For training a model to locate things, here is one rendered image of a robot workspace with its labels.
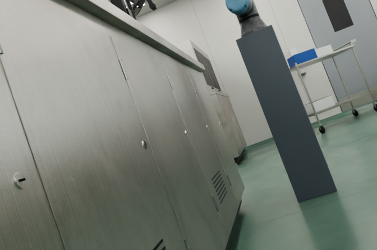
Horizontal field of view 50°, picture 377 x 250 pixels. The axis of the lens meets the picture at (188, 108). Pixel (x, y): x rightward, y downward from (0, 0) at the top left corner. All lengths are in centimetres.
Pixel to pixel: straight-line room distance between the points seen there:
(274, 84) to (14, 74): 165
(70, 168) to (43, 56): 19
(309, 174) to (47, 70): 166
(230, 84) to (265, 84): 459
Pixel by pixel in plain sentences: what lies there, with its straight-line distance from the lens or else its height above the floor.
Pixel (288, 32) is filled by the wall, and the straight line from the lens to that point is 677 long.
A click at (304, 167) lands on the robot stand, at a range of 214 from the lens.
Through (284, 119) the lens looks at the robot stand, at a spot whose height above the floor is 42.
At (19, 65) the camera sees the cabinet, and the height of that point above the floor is 68.
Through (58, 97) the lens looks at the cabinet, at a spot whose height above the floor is 63.
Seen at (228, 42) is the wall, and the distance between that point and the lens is 678.
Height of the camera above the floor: 50
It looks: 4 degrees up
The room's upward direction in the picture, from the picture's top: 20 degrees counter-clockwise
